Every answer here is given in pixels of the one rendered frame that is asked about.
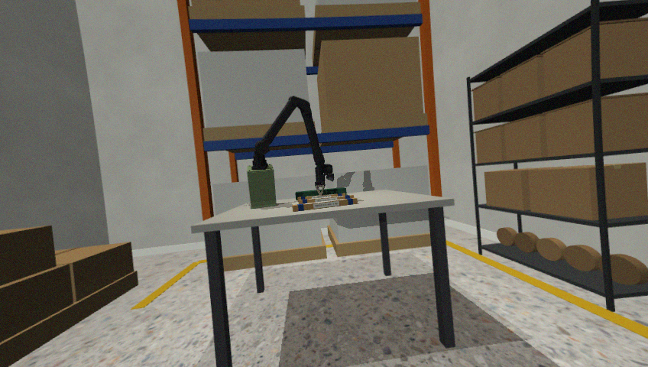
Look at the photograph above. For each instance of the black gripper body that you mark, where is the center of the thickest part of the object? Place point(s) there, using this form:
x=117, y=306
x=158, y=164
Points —
x=317, y=183

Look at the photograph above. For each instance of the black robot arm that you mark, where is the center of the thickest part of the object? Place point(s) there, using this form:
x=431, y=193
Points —
x=261, y=147

